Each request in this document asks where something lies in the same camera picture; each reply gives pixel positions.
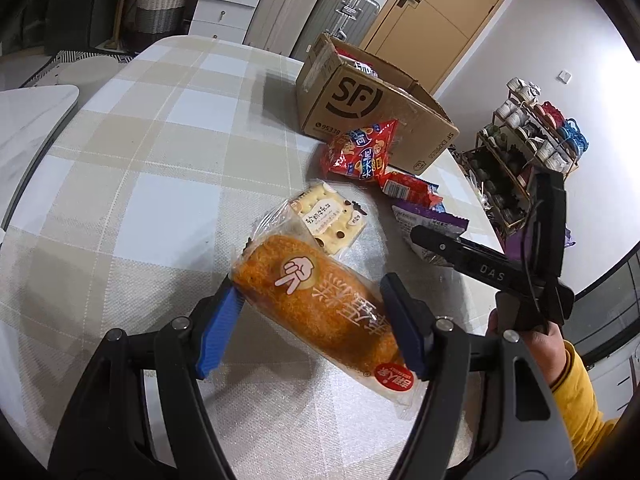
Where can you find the yellow sleeve forearm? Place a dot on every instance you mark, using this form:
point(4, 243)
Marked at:
point(574, 395)

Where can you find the woven laundry basket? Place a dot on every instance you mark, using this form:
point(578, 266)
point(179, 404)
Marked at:
point(155, 17)

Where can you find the wooden door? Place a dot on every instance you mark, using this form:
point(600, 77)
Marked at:
point(428, 38)

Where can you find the red biscuit snack bag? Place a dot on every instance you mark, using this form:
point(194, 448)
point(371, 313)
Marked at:
point(361, 154)

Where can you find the white marble side table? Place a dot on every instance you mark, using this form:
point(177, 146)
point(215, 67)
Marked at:
point(29, 120)

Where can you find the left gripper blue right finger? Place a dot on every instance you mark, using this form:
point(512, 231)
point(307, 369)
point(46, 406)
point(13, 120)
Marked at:
point(520, 432)

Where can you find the purple candy bag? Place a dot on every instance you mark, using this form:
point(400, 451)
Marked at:
point(410, 215)

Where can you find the beige suitcase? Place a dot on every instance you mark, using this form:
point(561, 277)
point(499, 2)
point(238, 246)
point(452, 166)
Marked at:
point(277, 24)

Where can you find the red chocolate pie packet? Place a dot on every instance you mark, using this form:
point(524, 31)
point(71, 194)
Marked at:
point(408, 188)

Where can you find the SF cardboard box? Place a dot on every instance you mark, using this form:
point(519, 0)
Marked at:
point(332, 99)

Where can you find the silver suitcase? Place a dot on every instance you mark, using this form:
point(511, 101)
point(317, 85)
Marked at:
point(346, 20)

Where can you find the cheese cracker packet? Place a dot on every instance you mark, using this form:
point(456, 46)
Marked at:
point(332, 220)

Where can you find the orange bread loaf packet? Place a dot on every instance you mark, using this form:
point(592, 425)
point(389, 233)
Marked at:
point(285, 275)

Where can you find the person's right hand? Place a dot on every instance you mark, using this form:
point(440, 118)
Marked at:
point(548, 350)

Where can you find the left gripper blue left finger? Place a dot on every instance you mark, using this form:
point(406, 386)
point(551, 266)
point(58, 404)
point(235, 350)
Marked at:
point(105, 432)

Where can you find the wooden shoe rack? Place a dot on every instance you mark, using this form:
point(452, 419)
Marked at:
point(525, 134)

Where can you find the checked tablecloth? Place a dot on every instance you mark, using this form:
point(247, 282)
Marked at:
point(137, 212)

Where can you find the purple gift bag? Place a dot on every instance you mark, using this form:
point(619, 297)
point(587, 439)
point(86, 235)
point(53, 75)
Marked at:
point(512, 244)

